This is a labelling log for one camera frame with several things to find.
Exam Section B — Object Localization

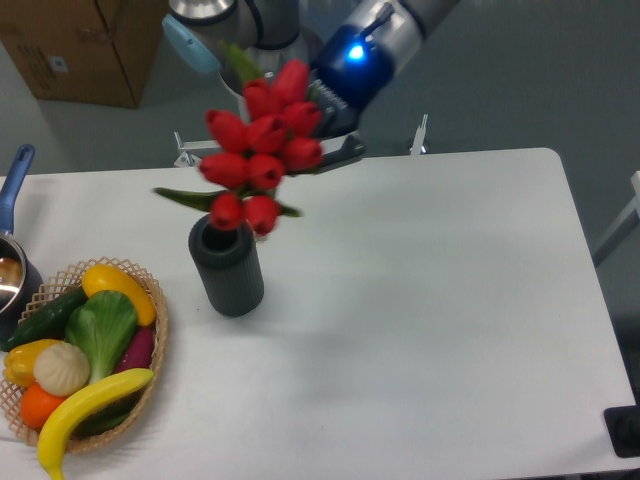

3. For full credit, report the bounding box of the woven wicker basket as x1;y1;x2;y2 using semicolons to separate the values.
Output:
18;257;168;453

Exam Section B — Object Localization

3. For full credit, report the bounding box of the purple eggplant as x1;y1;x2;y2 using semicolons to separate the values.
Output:
113;326;155;373

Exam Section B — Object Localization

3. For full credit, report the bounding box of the orange fruit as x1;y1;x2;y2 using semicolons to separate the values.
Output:
19;383;66;430

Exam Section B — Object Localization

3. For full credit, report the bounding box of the brown cardboard box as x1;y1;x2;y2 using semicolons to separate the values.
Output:
1;0;169;109

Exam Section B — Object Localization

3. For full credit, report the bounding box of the yellow banana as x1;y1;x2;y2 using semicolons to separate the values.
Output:
37;368;155;480

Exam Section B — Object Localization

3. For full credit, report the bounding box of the black device at table edge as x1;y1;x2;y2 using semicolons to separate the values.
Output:
603;405;639;458

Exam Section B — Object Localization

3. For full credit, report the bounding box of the red tulip bouquet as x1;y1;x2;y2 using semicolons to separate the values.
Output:
154;44;323;237

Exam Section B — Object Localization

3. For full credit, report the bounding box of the dark grey ribbed vase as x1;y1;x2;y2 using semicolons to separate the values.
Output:
188;216;264;318

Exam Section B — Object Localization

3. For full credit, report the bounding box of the green cucumber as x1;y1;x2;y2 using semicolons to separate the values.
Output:
1;288;87;352

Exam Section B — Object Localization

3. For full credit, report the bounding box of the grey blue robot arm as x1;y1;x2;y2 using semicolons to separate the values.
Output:
162;1;457;171

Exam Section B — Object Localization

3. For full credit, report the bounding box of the green lettuce leaf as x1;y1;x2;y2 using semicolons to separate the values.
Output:
65;291;137;384

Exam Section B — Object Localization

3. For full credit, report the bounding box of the yellow bell pepper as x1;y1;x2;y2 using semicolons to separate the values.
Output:
3;339;61;388

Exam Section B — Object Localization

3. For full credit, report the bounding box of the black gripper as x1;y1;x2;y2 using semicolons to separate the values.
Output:
311;24;395;173

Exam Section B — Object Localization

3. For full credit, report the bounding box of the white chair part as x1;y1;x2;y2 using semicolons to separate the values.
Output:
591;171;639;268

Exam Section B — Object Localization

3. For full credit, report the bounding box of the white steamed bun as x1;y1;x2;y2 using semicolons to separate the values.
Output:
33;342;90;397

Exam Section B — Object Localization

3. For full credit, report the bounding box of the blue handled steel pot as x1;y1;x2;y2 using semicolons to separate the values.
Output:
1;144;42;342

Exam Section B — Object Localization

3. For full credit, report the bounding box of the white metal frame bracket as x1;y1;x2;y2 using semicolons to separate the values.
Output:
174;113;430;167

